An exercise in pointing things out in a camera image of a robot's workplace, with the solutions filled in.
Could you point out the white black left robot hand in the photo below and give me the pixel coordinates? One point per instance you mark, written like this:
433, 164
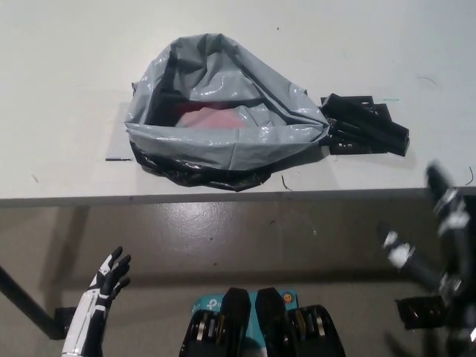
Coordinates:
87, 312

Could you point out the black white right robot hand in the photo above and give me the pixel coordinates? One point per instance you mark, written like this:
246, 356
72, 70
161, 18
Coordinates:
451, 223

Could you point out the grey plastic bag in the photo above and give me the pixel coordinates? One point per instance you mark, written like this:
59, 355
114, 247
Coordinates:
223, 148

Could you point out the black tape square marking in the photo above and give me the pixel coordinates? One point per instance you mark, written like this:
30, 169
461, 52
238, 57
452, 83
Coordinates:
347, 149

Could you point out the black teal robot torso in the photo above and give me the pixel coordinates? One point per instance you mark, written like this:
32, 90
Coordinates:
267, 327

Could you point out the red flat item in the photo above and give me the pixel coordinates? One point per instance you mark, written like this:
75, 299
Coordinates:
215, 119

